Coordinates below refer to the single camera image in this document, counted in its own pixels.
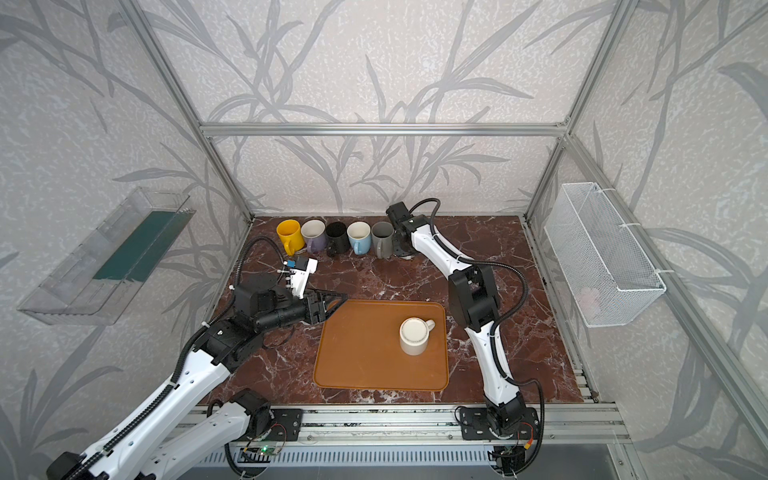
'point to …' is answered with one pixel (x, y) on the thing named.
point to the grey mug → (382, 233)
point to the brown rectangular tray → (387, 345)
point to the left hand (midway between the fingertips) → (345, 290)
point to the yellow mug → (290, 234)
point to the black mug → (337, 238)
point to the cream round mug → (414, 335)
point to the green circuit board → (266, 450)
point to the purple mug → (315, 235)
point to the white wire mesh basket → (604, 268)
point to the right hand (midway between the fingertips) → (408, 239)
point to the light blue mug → (359, 234)
